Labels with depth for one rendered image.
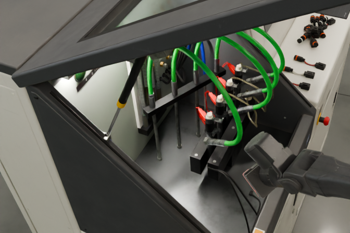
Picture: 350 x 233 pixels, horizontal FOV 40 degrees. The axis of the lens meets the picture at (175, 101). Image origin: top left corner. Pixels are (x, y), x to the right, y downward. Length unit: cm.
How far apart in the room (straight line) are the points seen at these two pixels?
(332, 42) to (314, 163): 113
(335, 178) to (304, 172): 6
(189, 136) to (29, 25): 79
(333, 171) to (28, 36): 77
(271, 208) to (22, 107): 76
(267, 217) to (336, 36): 89
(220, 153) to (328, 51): 67
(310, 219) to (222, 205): 106
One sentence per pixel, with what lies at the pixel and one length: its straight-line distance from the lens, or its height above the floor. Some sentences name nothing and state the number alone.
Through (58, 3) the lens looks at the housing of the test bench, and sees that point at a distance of 133.
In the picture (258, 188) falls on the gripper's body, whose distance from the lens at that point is 110.
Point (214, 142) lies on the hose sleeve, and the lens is 133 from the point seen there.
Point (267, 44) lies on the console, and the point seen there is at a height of 106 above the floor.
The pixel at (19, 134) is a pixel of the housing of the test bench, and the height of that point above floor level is 123.
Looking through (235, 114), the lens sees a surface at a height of 133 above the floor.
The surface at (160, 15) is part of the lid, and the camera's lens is 85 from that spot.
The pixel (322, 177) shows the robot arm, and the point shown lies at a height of 147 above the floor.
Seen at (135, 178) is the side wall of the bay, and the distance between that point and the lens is 119.
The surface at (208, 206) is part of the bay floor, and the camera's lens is 161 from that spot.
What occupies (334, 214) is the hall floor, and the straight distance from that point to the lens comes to 265.
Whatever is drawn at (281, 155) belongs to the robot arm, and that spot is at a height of 142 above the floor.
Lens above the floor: 218
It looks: 44 degrees down
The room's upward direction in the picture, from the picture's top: 5 degrees counter-clockwise
